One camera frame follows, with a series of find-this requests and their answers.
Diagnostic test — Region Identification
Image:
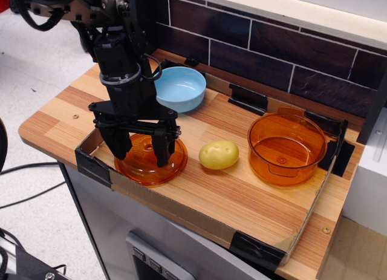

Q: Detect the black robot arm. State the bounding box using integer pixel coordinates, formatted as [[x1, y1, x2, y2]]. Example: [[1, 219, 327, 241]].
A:
[[12, 0, 180, 167]]

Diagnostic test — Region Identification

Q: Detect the yellow plastic potato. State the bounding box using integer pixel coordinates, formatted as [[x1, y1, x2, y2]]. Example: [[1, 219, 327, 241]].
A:
[[199, 140, 239, 170]]

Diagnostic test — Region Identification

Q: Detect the orange transparent pot lid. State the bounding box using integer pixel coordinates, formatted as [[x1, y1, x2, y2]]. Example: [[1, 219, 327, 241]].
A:
[[114, 134, 188, 187]]

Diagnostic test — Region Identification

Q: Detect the black braided cable bundle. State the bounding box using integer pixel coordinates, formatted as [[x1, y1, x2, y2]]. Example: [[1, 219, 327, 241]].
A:
[[0, 227, 67, 280]]

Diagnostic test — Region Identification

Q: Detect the black floor cable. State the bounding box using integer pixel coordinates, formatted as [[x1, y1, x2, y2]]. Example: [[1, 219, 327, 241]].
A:
[[0, 161, 67, 209]]

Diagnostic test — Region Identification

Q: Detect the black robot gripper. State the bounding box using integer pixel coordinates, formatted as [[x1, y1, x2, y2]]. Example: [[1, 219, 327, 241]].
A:
[[89, 65, 181, 168]]

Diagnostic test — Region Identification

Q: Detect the light blue bowl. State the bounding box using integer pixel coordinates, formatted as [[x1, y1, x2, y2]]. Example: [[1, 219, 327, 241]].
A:
[[155, 67, 207, 113]]

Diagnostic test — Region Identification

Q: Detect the dark brick backsplash panel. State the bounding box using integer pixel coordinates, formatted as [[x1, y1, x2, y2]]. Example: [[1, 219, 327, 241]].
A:
[[135, 0, 386, 117]]

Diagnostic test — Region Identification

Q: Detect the orange transparent pot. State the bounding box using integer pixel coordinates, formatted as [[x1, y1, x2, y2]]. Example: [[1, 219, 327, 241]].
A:
[[247, 107, 327, 186]]

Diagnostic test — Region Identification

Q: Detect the black caster wheel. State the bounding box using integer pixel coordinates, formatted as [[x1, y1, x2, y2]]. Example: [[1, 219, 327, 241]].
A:
[[8, 0, 19, 14]]

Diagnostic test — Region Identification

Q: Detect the cardboard fence with black tape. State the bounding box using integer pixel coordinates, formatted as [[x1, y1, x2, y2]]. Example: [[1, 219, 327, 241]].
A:
[[76, 69, 364, 276]]

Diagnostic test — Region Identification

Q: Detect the grey toy oven cabinet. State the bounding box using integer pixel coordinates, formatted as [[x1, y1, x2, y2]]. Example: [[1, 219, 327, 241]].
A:
[[59, 163, 266, 279]]

